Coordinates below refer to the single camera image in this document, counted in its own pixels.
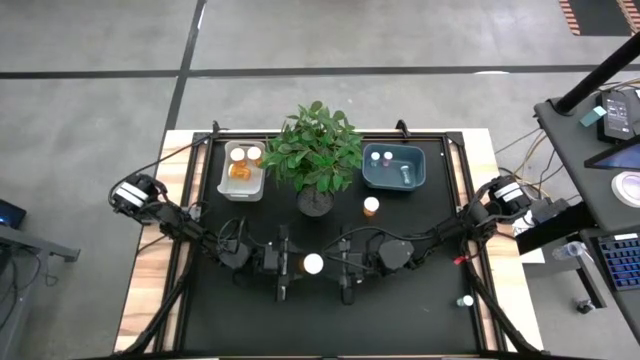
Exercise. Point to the black round pole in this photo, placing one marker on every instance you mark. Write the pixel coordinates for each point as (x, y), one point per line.
(597, 75)

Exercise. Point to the small clear pink pill bottle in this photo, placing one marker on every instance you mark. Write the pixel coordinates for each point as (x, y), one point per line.
(387, 156)

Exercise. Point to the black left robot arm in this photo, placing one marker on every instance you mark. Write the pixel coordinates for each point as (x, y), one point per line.
(175, 225)

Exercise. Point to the clear plastic water bottle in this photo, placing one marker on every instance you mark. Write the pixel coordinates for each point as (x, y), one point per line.
(570, 250)

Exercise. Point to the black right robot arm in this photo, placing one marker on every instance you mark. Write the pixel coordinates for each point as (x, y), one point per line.
(450, 232)

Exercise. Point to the white round disc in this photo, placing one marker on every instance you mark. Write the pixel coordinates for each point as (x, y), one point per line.
(629, 189)

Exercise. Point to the dark teal plastic bin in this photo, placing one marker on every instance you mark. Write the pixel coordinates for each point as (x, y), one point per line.
(415, 155)

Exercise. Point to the black clamp bracket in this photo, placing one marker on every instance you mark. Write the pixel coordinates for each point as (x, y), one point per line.
(402, 128)
(216, 128)

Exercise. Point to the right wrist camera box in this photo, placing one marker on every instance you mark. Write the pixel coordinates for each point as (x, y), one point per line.
(359, 258)

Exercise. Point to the green potted plant black pot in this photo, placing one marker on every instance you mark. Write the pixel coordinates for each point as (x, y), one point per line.
(315, 150)

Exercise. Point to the device with blue screen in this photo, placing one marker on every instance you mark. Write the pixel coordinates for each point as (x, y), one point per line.
(10, 215)

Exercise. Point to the backlit black keyboard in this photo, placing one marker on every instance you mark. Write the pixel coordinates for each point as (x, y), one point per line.
(622, 260)

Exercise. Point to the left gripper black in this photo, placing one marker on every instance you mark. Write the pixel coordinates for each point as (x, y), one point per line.
(283, 235)

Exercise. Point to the black tablet screen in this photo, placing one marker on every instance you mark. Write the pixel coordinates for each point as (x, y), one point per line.
(622, 157)

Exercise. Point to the white plastic bin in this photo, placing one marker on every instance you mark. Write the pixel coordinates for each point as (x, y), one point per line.
(242, 192)

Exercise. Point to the grey metal desk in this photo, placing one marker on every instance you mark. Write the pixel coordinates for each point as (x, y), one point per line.
(30, 245)

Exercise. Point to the black power supply box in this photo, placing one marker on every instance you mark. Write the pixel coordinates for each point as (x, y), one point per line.
(617, 117)

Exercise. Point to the black mat orange striped edges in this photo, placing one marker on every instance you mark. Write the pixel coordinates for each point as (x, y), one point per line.
(597, 17)

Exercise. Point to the white paper sheet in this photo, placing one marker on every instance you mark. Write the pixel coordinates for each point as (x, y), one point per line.
(532, 256)

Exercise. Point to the black metal table frame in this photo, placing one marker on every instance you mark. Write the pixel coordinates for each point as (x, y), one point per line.
(430, 134)

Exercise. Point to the small red clamp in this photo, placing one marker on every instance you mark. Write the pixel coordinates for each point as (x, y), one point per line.
(454, 260)

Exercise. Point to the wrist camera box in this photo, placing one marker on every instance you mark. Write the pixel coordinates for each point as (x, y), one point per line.
(359, 258)
(269, 259)

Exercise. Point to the small teal block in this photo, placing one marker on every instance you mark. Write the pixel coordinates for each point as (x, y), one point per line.
(593, 116)

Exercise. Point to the small clear blue pill bottle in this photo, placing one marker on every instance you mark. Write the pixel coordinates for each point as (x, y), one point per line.
(375, 156)

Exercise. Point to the black caster wheel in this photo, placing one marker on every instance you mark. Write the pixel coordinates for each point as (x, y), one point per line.
(584, 306)

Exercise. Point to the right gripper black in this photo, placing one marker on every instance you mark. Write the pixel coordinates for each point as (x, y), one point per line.
(348, 290)

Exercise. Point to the dark grey desk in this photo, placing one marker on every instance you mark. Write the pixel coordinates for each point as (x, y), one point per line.
(570, 145)

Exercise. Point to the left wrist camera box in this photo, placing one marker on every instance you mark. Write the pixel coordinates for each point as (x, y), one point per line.
(269, 259)

